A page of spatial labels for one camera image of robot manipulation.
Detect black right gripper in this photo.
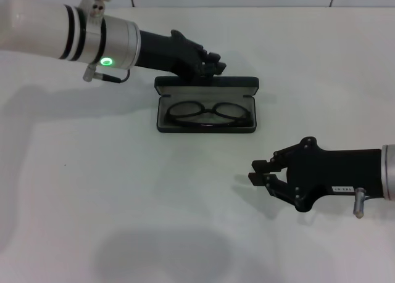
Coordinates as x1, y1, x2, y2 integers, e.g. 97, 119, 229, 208
247, 136, 386, 213

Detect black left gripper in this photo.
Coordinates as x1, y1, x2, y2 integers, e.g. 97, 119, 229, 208
135, 29, 229, 83

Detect black glasses case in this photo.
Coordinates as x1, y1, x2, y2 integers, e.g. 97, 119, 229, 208
154, 75, 260, 134

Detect black glasses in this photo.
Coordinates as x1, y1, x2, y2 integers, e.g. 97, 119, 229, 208
165, 100, 251, 128

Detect bare silver left wrist connector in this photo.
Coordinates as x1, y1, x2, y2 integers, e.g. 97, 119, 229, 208
91, 1, 107, 18

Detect right wrist cable with connector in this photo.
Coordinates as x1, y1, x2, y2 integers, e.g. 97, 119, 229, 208
352, 187, 385, 219

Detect wrist cable with connector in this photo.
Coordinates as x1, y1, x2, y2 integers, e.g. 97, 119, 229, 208
352, 187, 385, 219
81, 64, 131, 84

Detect left wrist cable with connector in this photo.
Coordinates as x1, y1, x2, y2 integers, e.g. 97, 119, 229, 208
81, 64, 131, 84

